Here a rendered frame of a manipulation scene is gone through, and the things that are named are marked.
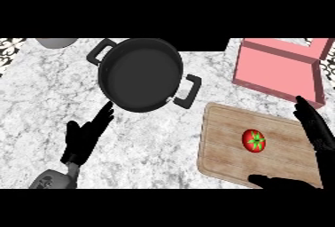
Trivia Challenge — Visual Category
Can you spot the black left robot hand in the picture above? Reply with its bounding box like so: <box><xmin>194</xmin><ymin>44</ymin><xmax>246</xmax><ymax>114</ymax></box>
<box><xmin>59</xmin><ymin>100</ymin><xmax>115</xmax><ymax>167</ymax></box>

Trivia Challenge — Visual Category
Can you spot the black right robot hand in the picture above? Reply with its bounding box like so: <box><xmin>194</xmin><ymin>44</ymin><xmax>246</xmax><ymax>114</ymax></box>
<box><xmin>247</xmin><ymin>95</ymin><xmax>335</xmax><ymax>190</ymax></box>

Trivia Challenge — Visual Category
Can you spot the red tomato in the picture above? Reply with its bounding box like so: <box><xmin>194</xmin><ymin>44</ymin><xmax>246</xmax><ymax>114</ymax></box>
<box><xmin>240</xmin><ymin>129</ymin><xmax>267</xmax><ymax>153</ymax></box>

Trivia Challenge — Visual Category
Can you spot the wooden cutting board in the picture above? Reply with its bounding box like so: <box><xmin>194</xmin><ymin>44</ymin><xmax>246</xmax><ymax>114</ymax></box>
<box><xmin>196</xmin><ymin>102</ymin><xmax>324</xmax><ymax>190</ymax></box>

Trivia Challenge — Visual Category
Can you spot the pink open box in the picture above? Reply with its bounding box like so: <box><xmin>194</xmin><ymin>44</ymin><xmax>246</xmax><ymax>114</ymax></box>
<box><xmin>231</xmin><ymin>38</ymin><xmax>335</xmax><ymax>110</ymax></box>

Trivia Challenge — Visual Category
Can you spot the grey round bowl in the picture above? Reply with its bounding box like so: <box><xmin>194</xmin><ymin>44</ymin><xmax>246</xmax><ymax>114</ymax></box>
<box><xmin>35</xmin><ymin>38</ymin><xmax>79</xmax><ymax>50</ymax></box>

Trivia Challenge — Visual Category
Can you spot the black two-handled pot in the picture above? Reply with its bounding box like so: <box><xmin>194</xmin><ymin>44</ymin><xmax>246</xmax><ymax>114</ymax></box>
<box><xmin>85</xmin><ymin>38</ymin><xmax>202</xmax><ymax>114</ymax></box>

